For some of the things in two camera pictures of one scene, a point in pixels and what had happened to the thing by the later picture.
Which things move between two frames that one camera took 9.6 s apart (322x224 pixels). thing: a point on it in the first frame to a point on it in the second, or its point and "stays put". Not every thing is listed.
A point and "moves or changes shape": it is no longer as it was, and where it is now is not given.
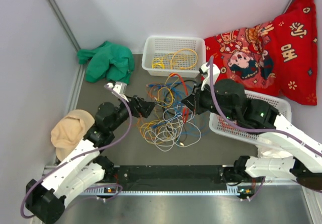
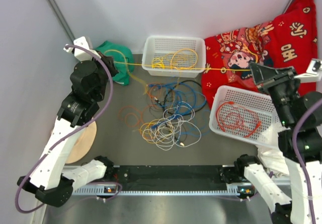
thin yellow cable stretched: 160,100 moves or changes shape
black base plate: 170,177 stays put
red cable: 223,123 moves or changes shape
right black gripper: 193,100 to 264,77
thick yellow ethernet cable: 182,68 stays put
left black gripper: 145,107 to 109,62
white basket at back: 163,56 stays put
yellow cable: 158,63 stays put
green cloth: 108,61 stays put
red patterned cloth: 278,58 stays put
